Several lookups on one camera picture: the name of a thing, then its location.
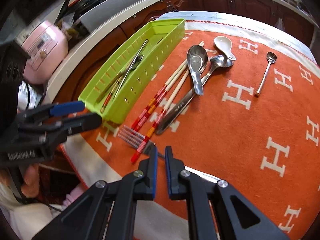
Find small gold-handled teaspoon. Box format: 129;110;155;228
255;51;277;98

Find bamboo chopstick black band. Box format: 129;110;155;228
100;76;123;113

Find wooden-handled steel spoon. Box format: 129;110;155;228
96;54;144;103

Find large steel oval spoon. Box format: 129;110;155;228
187;45;208;96

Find green plastic utensil tray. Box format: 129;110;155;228
78;18;185;125

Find large steel serving spoon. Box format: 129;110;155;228
155;54;234;136

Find cream chopstick red stripes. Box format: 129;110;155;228
131;60;187;132
131;70;189;164
131;41;205;131

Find person's left hand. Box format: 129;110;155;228
21;164;40;198

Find orange H-pattern blanket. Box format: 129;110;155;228
58;19;320;240

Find steel fork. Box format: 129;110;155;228
118;125;156;156

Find wooden kitchen cabinets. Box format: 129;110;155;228
44;0;319;103

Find pink rice cooker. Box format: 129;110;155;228
22;21;68;85

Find plain steel chopstick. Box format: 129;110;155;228
114;38;149;98

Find white ceramic soup spoon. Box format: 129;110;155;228
214;36;236;61

